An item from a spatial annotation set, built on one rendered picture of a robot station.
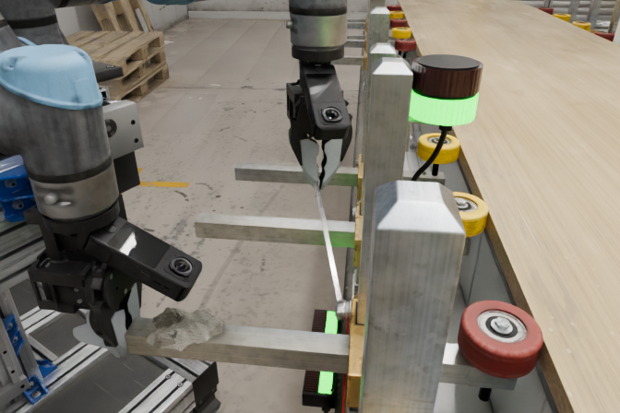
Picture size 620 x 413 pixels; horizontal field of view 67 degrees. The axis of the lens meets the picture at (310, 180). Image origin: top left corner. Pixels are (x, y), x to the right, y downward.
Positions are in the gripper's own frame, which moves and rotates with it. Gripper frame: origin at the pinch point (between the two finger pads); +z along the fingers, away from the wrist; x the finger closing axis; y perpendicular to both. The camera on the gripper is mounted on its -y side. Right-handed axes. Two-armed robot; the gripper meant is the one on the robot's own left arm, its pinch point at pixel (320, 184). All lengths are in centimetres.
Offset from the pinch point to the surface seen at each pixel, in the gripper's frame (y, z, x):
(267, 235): 2.6, 9.6, 8.1
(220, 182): 185, 93, 10
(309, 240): 0.2, 10.0, 1.6
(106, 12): 459, 34, 96
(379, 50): 0.9, -19.2, -8.4
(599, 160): 3, 3, -53
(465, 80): -26.0, -22.5, -5.4
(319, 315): -3.1, 23.1, 0.7
